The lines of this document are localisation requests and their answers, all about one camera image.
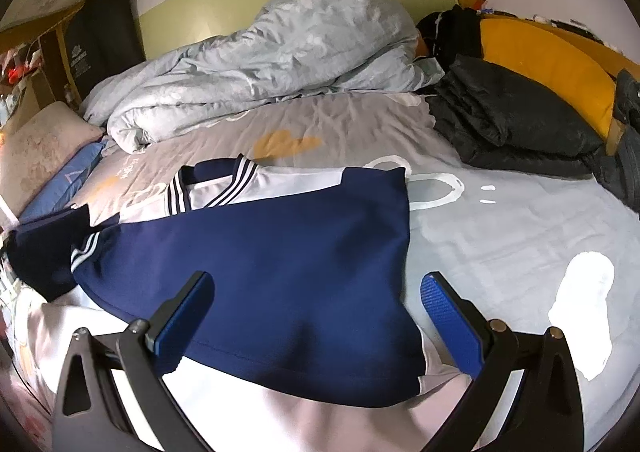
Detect black bag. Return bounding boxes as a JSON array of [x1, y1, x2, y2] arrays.
[[62, 0, 146, 103]]

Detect beige pillow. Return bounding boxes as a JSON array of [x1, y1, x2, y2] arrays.
[[0, 101, 106, 228]]

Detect blue pillow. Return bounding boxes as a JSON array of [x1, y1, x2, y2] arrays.
[[20, 139, 108, 225]]

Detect white and navy striped jacket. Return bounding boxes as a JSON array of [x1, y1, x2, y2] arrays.
[[5, 157, 478, 452]]

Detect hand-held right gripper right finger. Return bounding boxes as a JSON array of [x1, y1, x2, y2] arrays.
[[420, 272, 586, 452]]

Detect cluttered wooden shelf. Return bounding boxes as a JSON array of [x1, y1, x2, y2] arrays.
[[0, 7, 73, 133]]

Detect dark denim jeans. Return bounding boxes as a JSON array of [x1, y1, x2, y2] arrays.
[[595, 69, 640, 213]]

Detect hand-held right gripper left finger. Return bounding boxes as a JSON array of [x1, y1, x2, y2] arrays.
[[52, 271, 216, 452]]

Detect black fuzzy hat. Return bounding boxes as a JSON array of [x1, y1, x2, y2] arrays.
[[415, 4, 483, 70]]

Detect grey printed bed sheet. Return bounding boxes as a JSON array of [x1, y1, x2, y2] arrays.
[[0, 92, 636, 452]]

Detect yellow cushion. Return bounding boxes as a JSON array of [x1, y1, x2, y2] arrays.
[[480, 17, 618, 140]]

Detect black puffer jacket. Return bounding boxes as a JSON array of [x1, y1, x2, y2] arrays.
[[425, 54, 606, 178]]

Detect light grey duvet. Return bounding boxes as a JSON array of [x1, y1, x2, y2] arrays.
[[82, 0, 446, 155]]

